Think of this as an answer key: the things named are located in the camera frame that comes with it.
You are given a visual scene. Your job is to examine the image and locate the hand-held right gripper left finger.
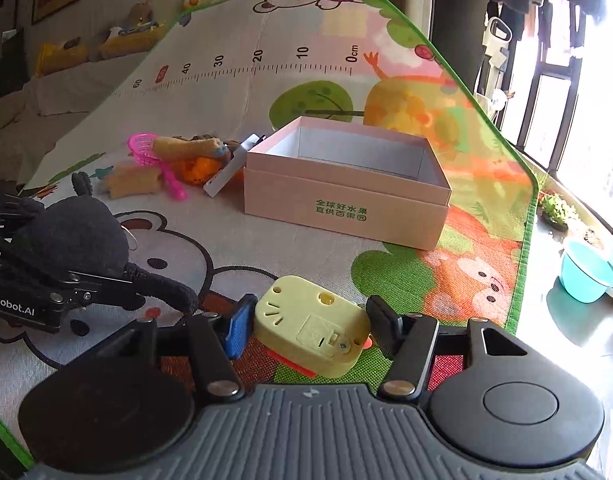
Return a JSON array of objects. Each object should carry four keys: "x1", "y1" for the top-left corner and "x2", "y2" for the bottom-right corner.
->
[{"x1": 94, "y1": 294, "x2": 260, "y2": 403}]

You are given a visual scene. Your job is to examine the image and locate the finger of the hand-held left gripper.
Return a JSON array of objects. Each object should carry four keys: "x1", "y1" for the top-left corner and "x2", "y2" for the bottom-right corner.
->
[
  {"x1": 0, "y1": 239, "x2": 136, "y2": 307},
  {"x1": 0, "y1": 187, "x2": 44, "y2": 237}
]

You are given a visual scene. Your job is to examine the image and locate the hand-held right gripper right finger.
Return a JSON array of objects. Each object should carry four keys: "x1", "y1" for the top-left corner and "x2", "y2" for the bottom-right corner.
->
[{"x1": 365, "y1": 295, "x2": 532, "y2": 403}]

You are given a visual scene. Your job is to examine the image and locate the black plush toy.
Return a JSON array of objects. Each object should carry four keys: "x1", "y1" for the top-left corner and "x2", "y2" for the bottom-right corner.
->
[{"x1": 9, "y1": 172, "x2": 197, "y2": 317}]

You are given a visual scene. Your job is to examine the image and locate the yellow pudding toy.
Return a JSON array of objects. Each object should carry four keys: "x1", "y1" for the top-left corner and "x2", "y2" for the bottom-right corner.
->
[{"x1": 254, "y1": 275, "x2": 373, "y2": 379}]

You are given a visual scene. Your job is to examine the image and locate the tan plush toy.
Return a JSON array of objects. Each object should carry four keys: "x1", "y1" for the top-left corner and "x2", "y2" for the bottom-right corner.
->
[
  {"x1": 108, "y1": 166, "x2": 163, "y2": 200},
  {"x1": 152, "y1": 135, "x2": 228, "y2": 162}
]

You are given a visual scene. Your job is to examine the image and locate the pink cardboard box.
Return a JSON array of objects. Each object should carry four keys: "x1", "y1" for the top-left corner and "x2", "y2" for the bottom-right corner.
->
[{"x1": 242, "y1": 115, "x2": 453, "y2": 251}]

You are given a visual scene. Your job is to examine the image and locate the pink toy strainer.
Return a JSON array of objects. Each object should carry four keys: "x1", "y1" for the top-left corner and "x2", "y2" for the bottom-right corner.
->
[{"x1": 127, "y1": 132, "x2": 187, "y2": 201}]

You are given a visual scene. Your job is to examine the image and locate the white card divider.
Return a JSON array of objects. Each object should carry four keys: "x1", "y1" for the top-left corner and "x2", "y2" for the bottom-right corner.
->
[{"x1": 203, "y1": 134, "x2": 267, "y2": 198}]

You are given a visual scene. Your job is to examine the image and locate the orange plastic toy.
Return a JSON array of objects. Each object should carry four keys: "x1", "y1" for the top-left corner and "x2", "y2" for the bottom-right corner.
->
[{"x1": 166, "y1": 156, "x2": 225, "y2": 184}]

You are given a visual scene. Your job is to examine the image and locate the grey sofa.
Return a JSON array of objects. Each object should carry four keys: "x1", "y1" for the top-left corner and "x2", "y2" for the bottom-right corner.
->
[{"x1": 0, "y1": 35, "x2": 163, "y2": 186}]

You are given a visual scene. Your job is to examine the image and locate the yellow pillow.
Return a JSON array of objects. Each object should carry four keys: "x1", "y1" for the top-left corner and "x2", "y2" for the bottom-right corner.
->
[
  {"x1": 98, "y1": 24, "x2": 168, "y2": 59},
  {"x1": 38, "y1": 41, "x2": 90, "y2": 77}
]

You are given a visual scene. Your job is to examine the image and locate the teal plastic basin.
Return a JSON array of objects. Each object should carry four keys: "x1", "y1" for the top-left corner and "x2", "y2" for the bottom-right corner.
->
[{"x1": 559, "y1": 240, "x2": 613, "y2": 304}]

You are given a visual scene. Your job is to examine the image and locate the low potted plants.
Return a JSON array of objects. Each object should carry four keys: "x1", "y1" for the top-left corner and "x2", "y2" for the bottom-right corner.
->
[{"x1": 538, "y1": 191, "x2": 581, "y2": 233}]

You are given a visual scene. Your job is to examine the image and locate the cartoon printed play mat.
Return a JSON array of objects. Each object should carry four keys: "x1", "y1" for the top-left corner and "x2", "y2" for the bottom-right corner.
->
[{"x1": 0, "y1": 0, "x2": 540, "y2": 467}]

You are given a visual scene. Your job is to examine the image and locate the brown plush bear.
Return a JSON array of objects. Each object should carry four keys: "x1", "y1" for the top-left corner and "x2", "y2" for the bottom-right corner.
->
[{"x1": 128, "y1": 2, "x2": 160, "y2": 31}]

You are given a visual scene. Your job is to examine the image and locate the white plastic handle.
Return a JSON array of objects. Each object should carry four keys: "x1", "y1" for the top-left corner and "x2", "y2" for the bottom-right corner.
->
[{"x1": 485, "y1": 16, "x2": 513, "y2": 45}]

